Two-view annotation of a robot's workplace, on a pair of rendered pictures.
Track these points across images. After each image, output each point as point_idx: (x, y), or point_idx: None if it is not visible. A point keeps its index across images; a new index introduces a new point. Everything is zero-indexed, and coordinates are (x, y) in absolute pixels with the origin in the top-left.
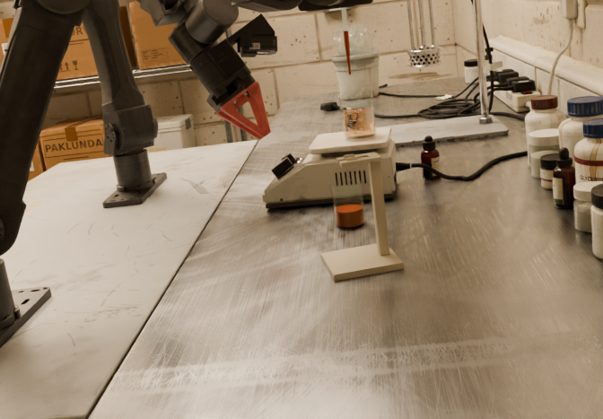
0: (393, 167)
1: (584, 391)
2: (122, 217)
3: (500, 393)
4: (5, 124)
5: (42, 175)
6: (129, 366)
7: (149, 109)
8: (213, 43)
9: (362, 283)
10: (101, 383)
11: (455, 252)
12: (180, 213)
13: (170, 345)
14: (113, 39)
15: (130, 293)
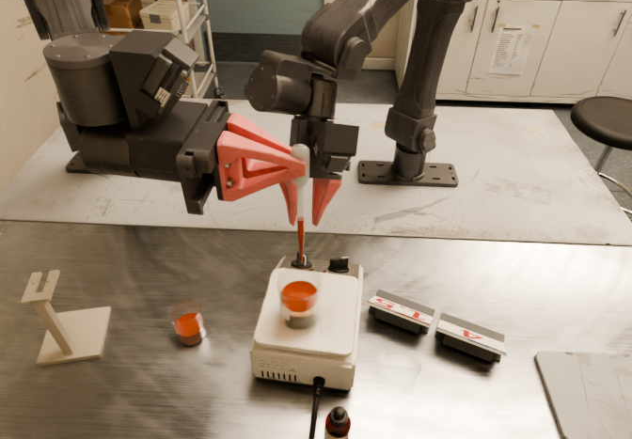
0: (262, 365)
1: None
2: None
3: None
4: None
5: (500, 110)
6: (14, 225)
7: (414, 125)
8: (303, 115)
9: (34, 335)
10: (4, 217)
11: (41, 414)
12: (310, 211)
13: (25, 237)
14: (420, 45)
15: (130, 209)
